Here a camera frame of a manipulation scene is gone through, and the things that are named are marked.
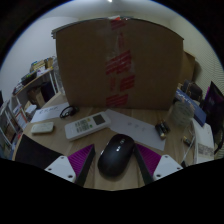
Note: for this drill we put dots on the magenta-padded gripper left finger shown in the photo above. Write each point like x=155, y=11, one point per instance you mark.
x=78, y=160

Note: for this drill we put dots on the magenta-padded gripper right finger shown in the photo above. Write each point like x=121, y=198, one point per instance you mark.
x=151, y=159

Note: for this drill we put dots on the black computer mouse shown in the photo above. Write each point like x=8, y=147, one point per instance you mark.
x=116, y=155

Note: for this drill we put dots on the black mouse pad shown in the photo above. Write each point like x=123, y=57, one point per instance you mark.
x=33, y=151

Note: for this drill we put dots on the black cylindrical battery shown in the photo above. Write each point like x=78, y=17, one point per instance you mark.
x=165, y=126
x=160, y=131

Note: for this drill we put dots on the plain white paper sheet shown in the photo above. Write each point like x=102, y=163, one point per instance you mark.
x=140, y=128

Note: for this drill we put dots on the white remote with display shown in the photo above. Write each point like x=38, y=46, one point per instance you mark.
x=87, y=125

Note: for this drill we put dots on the small white remote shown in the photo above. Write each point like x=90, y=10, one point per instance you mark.
x=42, y=127

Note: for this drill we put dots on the translucent round container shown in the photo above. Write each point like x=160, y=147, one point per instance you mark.
x=182, y=114

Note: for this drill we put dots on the white book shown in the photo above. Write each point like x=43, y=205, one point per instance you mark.
x=204, y=140

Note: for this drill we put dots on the blue flat box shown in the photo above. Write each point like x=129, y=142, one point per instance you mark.
x=195, y=106

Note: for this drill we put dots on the white shelf unit with books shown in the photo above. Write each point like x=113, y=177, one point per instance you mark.
x=11, y=123

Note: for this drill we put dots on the clear plastic jar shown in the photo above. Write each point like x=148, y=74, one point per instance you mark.
x=57, y=78

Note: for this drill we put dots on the black monitor purple screen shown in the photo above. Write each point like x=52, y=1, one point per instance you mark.
x=215, y=103

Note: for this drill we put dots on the white cluttered desk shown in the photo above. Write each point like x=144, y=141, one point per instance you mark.
x=35, y=78

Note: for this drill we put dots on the large cardboard box red tape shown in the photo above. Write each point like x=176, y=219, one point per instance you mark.
x=143, y=63

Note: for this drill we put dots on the small brown cardboard box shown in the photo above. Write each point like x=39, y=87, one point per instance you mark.
x=188, y=66

